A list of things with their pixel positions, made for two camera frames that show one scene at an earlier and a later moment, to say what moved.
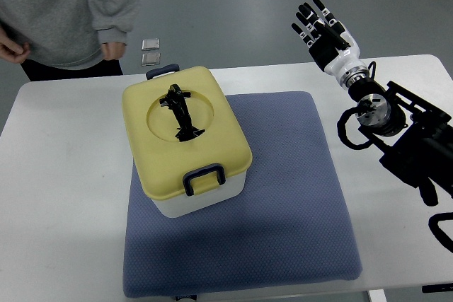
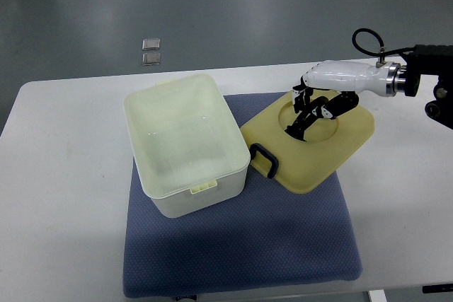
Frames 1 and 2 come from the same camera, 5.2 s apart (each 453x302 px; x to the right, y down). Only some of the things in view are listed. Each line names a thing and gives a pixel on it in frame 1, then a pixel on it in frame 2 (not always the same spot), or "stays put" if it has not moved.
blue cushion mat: [289, 229] stays put
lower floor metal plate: [151, 59] stays put
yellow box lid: [181, 126] -> [304, 165]
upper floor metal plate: [150, 44] stays put
